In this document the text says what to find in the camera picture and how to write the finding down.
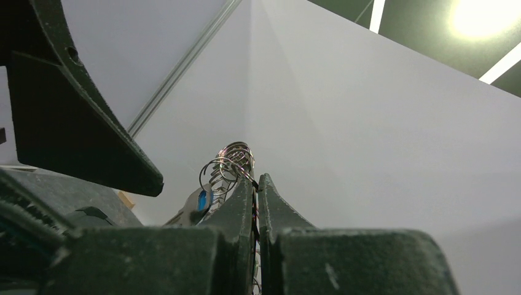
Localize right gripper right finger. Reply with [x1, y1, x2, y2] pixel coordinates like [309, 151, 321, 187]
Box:
[258, 174, 459, 294]

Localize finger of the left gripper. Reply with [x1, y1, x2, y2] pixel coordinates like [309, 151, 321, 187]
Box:
[1, 1, 164, 197]

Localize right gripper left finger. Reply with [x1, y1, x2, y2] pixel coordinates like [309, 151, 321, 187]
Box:
[41, 179, 254, 294]

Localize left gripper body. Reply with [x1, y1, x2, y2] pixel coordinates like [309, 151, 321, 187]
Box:
[1, 171, 82, 294]

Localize blue key tag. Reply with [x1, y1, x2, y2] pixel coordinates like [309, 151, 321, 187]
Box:
[197, 190, 208, 211]

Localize metal disc keyring with rings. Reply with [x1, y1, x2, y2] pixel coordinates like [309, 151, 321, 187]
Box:
[165, 141, 257, 227]

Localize dark grey hard case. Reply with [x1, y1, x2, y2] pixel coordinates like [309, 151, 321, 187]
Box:
[2, 168, 142, 227]

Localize tan wooden block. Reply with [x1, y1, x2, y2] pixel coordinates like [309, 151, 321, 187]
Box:
[117, 191, 136, 210]

